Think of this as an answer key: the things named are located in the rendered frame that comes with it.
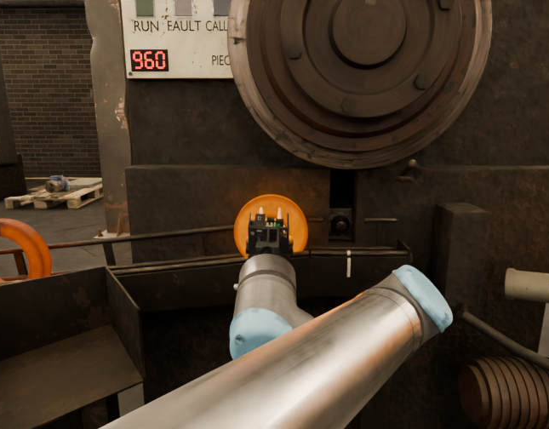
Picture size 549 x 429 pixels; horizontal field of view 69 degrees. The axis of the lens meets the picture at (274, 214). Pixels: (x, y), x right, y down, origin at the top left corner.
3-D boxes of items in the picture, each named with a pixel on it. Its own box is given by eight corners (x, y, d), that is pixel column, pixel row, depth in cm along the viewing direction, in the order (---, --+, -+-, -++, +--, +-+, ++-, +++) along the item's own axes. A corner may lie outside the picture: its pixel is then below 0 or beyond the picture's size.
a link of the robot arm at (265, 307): (273, 395, 54) (211, 362, 51) (275, 326, 65) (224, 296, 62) (319, 357, 50) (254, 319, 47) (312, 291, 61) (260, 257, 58)
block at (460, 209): (423, 301, 94) (431, 200, 88) (457, 302, 94) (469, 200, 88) (441, 324, 83) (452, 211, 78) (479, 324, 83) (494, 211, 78)
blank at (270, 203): (229, 199, 85) (226, 202, 82) (302, 188, 84) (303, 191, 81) (241, 268, 88) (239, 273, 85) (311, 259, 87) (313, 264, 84)
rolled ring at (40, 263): (-58, 254, 85) (-44, 248, 89) (2, 319, 88) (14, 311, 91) (-1, 203, 82) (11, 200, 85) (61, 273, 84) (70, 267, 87)
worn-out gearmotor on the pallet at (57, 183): (62, 189, 501) (60, 171, 496) (81, 189, 501) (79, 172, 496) (43, 195, 462) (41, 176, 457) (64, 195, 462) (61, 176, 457)
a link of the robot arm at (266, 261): (295, 315, 63) (234, 314, 64) (294, 294, 68) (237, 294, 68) (296, 269, 59) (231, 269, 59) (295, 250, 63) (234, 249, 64)
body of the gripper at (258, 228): (290, 211, 73) (291, 248, 63) (289, 250, 78) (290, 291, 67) (248, 210, 74) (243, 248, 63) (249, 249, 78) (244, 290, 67)
